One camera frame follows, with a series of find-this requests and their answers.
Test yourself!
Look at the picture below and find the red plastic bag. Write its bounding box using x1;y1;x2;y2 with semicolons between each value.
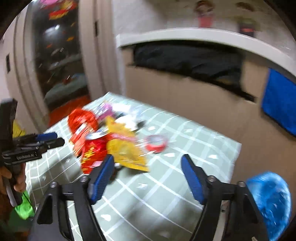
68;108;99;134

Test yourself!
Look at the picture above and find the yellow snack bag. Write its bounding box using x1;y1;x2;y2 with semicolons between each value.
105;116;149;172

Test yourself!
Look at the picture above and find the blue trash bag bin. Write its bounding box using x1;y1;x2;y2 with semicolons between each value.
246;172;292;240

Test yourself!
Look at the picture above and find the red snack packet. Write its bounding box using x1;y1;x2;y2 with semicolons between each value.
69;123;93;157

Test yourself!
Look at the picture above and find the crushed red soda can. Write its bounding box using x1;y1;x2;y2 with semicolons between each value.
81;133;108;174

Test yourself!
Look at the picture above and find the green checked tablecloth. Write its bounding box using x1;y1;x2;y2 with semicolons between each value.
24;91;242;241

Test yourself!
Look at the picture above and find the pink snack wrapper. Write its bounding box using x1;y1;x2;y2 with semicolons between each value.
94;102;114;121

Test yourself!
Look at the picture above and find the red tape roll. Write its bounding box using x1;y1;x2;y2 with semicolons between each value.
144;135;168;153

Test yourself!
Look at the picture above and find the white crumpled tissue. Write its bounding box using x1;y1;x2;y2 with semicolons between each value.
115;114;145;132

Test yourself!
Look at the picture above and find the blue towel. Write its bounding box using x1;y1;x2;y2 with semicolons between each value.
261;69;296;136

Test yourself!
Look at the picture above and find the dark glass door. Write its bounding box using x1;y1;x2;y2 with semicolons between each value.
31;1;90;126

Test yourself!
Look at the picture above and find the black cloth on cabinet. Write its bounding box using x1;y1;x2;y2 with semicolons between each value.
133;41;255;102

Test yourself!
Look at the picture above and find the white countertop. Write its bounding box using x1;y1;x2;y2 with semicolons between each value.
115;28;295;76

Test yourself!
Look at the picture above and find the cartoon couple wall poster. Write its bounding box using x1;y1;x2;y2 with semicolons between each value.
163;1;277;38

